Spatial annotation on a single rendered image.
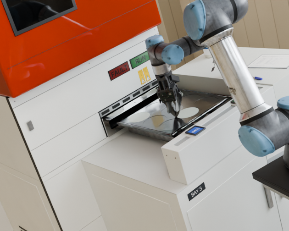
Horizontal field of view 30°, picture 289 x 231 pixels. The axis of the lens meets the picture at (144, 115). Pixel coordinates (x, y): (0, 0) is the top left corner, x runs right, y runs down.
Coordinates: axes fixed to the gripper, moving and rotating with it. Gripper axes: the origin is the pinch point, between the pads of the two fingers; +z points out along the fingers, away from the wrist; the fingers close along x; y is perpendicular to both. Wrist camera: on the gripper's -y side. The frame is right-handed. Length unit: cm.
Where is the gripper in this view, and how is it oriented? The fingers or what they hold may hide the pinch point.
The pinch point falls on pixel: (175, 112)
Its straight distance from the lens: 233.1
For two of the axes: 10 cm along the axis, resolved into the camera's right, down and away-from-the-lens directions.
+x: 9.4, -1.6, -3.1
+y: -2.1, 4.4, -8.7
